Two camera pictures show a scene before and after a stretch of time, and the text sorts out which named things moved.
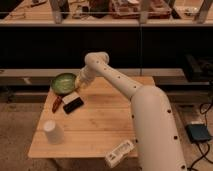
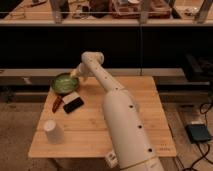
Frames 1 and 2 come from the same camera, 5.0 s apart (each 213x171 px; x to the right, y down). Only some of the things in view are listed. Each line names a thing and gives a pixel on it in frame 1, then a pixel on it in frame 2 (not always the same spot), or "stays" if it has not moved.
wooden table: (87, 122) stays
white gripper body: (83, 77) → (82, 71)
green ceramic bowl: (63, 83) stays
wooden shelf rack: (136, 13) stays
